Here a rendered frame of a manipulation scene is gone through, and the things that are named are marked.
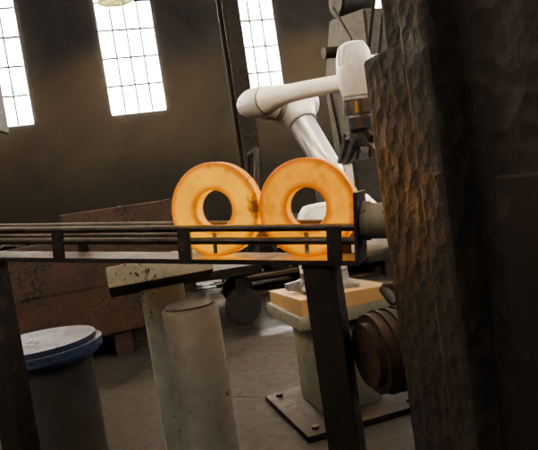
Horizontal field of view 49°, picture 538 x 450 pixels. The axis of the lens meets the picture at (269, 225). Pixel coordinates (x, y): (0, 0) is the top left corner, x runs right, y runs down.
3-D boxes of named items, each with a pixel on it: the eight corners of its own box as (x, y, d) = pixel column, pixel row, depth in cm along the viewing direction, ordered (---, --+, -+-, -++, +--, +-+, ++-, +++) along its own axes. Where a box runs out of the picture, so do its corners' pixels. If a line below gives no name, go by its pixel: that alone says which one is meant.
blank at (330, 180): (354, 154, 87) (357, 154, 90) (255, 159, 92) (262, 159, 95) (357, 258, 88) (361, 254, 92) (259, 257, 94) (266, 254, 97)
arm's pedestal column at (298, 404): (265, 401, 206) (253, 314, 204) (367, 373, 219) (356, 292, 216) (309, 444, 168) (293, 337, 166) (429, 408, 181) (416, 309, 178)
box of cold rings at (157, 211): (189, 276, 548) (177, 196, 543) (210, 287, 470) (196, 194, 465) (74, 298, 516) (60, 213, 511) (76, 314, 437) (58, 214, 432)
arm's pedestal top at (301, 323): (267, 313, 202) (265, 303, 201) (351, 295, 211) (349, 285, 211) (301, 332, 171) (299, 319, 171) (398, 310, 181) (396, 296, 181)
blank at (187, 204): (256, 159, 92) (263, 159, 95) (166, 163, 97) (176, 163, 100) (260, 257, 94) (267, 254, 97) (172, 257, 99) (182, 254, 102)
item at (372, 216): (422, 243, 84) (421, 201, 83) (358, 243, 87) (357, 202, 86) (424, 237, 89) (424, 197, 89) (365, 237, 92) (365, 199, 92)
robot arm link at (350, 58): (356, 95, 166) (390, 90, 173) (349, 38, 163) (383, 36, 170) (332, 99, 175) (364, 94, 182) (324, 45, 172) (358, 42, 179)
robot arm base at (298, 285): (281, 290, 198) (279, 273, 197) (344, 280, 201) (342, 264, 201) (291, 296, 180) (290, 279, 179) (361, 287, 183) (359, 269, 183)
